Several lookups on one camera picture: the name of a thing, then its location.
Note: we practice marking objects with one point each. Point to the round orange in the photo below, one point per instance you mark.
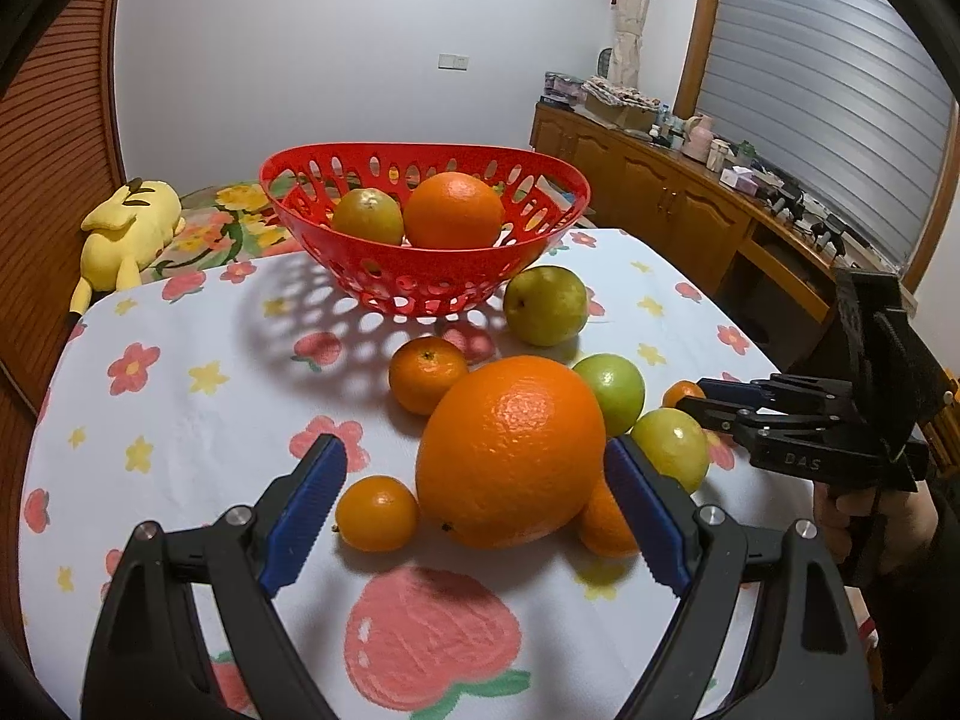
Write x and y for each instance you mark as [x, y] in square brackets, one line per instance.
[454, 210]

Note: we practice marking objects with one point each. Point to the yellow plush toy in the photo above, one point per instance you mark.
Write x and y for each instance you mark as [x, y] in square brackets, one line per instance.
[124, 240]

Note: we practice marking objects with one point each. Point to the grey window blind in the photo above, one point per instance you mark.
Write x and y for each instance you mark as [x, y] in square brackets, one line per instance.
[810, 90]

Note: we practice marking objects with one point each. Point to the large oval orange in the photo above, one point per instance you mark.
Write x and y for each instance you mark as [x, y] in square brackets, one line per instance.
[510, 450]

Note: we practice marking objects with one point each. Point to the wooden window frame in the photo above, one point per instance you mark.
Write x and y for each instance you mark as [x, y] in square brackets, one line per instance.
[697, 52]

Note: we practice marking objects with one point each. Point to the person's right hand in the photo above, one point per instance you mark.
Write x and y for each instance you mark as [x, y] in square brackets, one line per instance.
[911, 532]

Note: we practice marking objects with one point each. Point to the stack of folded cloths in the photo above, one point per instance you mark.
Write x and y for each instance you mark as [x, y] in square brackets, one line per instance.
[562, 88]

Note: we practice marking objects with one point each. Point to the white wall switch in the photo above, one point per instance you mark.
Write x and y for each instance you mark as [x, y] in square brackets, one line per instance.
[453, 61]

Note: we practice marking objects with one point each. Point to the pink kettle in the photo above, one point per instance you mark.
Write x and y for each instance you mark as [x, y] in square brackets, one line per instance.
[697, 139]

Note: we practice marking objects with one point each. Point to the tiny tangerine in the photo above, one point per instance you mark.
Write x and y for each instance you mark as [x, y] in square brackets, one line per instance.
[681, 394]

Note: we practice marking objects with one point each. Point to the red perforated plastic basket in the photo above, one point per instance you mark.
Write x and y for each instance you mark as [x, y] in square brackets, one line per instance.
[420, 277]

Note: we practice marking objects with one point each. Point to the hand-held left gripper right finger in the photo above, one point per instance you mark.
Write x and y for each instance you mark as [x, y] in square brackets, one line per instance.
[645, 510]

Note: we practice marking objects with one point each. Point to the cardboard box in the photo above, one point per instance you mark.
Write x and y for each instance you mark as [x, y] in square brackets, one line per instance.
[619, 109]

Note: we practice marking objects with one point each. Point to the pale green apple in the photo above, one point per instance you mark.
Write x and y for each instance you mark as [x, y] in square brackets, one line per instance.
[671, 446]

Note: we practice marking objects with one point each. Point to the person's right forearm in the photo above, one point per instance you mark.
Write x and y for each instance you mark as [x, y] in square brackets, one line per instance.
[900, 622]

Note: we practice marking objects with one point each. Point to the wooden sideboard cabinet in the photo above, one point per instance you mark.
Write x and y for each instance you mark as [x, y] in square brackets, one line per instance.
[637, 180]

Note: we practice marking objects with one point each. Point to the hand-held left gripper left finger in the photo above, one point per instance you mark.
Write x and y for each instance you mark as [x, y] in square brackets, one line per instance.
[307, 517]

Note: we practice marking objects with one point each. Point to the speckled yellow-green pear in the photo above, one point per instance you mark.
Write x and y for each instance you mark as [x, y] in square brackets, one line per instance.
[545, 305]

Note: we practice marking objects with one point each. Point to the floral bed blanket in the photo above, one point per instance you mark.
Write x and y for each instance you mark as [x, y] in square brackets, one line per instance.
[225, 225]

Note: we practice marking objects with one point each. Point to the small round fan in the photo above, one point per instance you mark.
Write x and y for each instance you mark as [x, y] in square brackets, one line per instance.
[607, 64]

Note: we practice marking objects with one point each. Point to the floral white tablecloth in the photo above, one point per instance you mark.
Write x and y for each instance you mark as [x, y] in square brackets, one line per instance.
[187, 405]

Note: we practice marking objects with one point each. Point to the medium tangerine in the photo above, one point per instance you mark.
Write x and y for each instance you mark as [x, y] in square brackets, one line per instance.
[427, 375]

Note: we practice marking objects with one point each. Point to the small orange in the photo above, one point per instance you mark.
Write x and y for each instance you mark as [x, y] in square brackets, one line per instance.
[600, 525]

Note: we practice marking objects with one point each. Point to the tissue box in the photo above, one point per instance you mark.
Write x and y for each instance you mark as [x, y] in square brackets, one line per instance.
[739, 178]

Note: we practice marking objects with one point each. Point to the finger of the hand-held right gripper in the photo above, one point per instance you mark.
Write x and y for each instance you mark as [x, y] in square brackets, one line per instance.
[712, 414]
[731, 390]

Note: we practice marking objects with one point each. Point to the beige curtain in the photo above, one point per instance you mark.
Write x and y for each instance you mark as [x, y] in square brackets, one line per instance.
[628, 30]

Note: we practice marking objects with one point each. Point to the small tangerine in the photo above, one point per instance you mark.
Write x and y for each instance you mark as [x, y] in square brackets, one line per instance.
[375, 514]

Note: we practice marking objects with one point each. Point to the white jar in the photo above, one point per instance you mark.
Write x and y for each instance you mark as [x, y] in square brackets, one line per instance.
[718, 155]

